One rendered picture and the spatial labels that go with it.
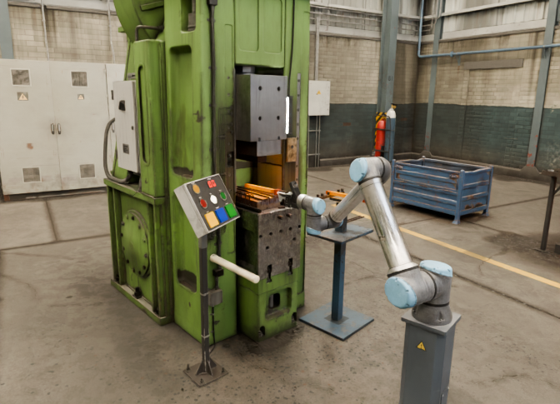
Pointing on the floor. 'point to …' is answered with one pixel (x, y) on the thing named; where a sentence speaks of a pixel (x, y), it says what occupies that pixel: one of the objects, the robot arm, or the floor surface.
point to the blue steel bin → (442, 186)
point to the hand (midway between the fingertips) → (279, 192)
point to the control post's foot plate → (214, 371)
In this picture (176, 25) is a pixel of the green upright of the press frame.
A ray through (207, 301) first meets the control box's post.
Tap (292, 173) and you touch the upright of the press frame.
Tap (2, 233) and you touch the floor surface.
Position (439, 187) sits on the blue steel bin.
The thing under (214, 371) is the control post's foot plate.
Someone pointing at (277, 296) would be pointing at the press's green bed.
